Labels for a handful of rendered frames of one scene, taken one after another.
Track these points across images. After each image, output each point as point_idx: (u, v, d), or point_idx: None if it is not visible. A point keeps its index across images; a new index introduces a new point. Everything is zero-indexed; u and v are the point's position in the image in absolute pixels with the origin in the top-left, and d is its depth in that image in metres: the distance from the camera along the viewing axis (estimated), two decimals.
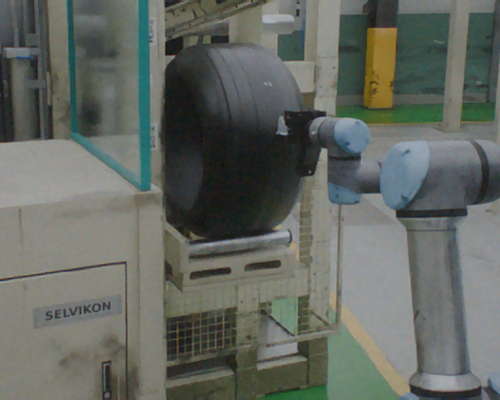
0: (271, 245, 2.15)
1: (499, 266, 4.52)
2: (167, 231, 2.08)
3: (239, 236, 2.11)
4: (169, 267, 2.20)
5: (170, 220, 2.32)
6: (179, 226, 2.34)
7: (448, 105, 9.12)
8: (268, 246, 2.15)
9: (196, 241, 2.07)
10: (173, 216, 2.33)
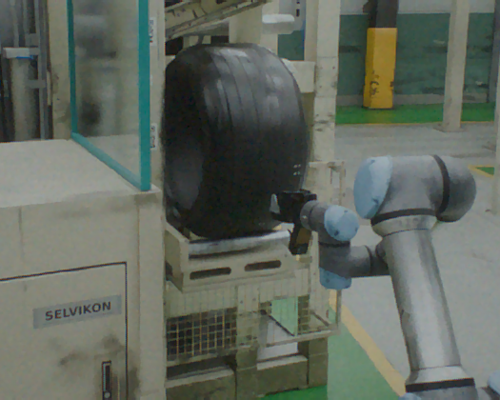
0: (272, 239, 2.14)
1: (499, 266, 4.52)
2: (167, 231, 2.08)
3: (236, 234, 2.13)
4: (169, 267, 2.20)
5: (169, 214, 2.33)
6: None
7: (448, 105, 9.12)
8: (269, 240, 2.14)
9: (193, 240, 2.08)
10: (171, 212, 2.34)
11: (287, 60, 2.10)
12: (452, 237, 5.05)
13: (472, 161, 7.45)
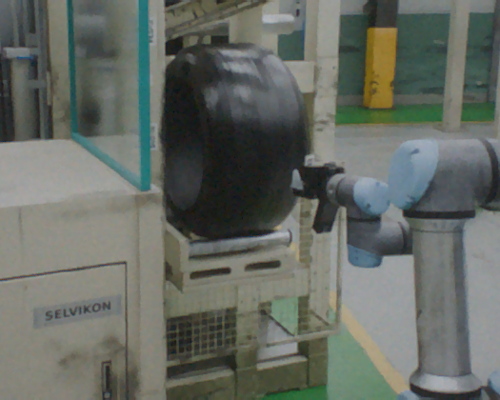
0: (268, 230, 2.17)
1: (499, 266, 4.52)
2: (167, 231, 2.08)
3: None
4: (169, 267, 2.20)
5: None
6: None
7: (448, 105, 9.12)
8: (264, 230, 2.16)
9: None
10: None
11: (311, 154, 2.01)
12: None
13: None
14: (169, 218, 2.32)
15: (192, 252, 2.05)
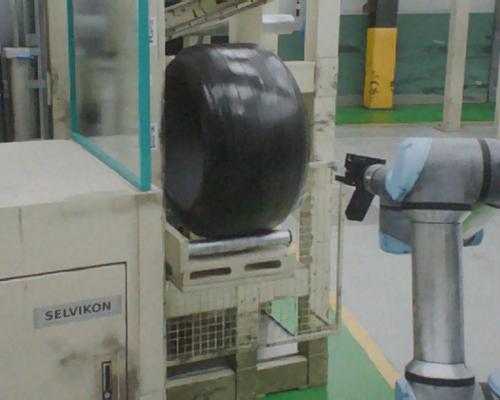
0: (269, 230, 2.16)
1: (499, 266, 4.52)
2: (167, 231, 2.08)
3: None
4: (169, 267, 2.20)
5: None
6: None
7: (448, 105, 9.12)
8: (265, 230, 2.16)
9: None
10: None
11: (305, 194, 2.06)
12: None
13: None
14: (169, 220, 2.32)
15: (192, 254, 2.05)
